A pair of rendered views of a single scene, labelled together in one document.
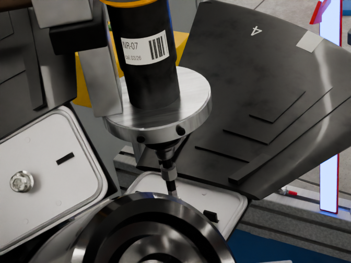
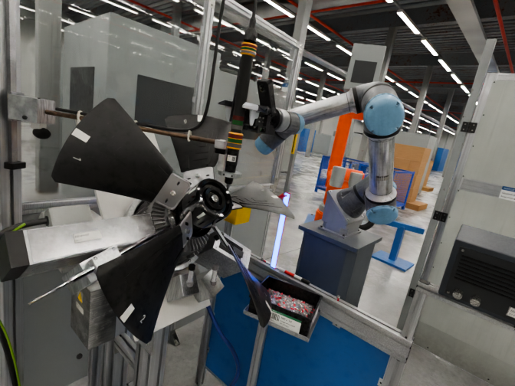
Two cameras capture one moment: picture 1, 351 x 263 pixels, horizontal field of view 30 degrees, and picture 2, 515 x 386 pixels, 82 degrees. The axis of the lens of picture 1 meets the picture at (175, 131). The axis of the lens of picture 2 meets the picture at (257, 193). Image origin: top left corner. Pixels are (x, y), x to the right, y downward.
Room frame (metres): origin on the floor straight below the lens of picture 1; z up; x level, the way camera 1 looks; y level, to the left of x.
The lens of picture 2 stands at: (-0.52, -0.13, 1.43)
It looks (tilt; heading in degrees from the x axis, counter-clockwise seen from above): 13 degrees down; 3
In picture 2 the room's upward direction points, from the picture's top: 10 degrees clockwise
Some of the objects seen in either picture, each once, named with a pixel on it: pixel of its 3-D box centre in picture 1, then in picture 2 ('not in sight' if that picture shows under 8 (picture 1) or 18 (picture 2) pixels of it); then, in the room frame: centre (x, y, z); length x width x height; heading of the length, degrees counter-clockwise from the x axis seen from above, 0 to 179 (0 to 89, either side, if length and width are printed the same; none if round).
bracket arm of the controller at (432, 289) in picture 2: not in sight; (462, 302); (0.28, -0.72, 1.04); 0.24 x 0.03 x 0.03; 56
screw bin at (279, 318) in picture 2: not in sight; (285, 304); (0.41, -0.24, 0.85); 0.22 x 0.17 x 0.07; 71
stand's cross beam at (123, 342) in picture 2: not in sight; (132, 353); (0.35, 0.27, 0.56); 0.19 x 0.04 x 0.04; 56
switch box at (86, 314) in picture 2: not in sight; (93, 305); (0.34, 0.41, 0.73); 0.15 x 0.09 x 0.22; 56
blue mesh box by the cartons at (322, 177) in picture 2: not in sight; (344, 177); (7.39, -1.93, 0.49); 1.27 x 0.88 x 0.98; 141
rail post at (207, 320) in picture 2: not in sight; (208, 322); (0.82, 0.08, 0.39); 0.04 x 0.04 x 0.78; 56
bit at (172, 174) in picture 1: (170, 179); not in sight; (0.34, 0.01, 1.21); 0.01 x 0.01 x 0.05
